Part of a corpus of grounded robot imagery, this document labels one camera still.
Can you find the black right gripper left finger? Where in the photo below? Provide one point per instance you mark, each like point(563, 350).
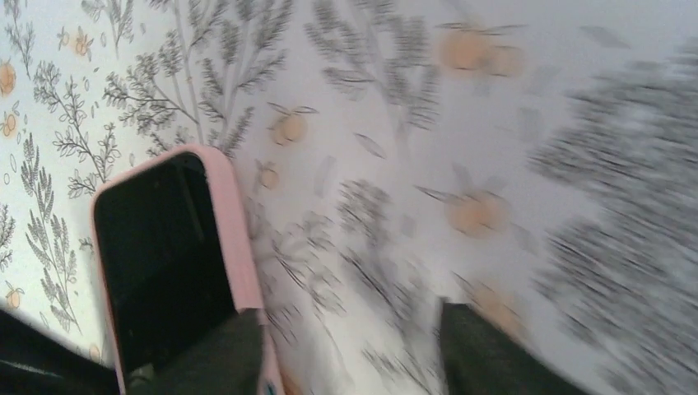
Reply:
point(228, 360)

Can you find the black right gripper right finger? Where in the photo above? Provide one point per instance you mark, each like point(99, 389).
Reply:
point(479, 358)

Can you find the pink silicone phone case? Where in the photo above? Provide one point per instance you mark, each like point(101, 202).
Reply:
point(236, 252)

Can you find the green phone with black screen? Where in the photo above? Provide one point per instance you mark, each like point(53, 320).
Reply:
point(161, 256)

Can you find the black phone on table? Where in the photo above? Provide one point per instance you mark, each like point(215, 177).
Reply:
point(32, 363)

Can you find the floral patterned table mat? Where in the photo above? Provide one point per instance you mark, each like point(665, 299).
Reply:
point(536, 160)

